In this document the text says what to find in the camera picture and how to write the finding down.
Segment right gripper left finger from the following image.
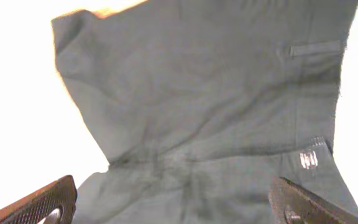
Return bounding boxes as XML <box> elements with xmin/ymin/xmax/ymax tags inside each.
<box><xmin>0</xmin><ymin>175</ymin><xmax>77</xmax><ymax>224</ymax></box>

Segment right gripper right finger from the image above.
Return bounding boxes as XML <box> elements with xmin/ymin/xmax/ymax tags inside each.
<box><xmin>268</xmin><ymin>177</ymin><xmax>358</xmax><ymax>224</ymax></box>

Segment black shorts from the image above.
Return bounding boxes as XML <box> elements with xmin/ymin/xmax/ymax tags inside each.
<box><xmin>52</xmin><ymin>0</ymin><xmax>358</xmax><ymax>224</ymax></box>

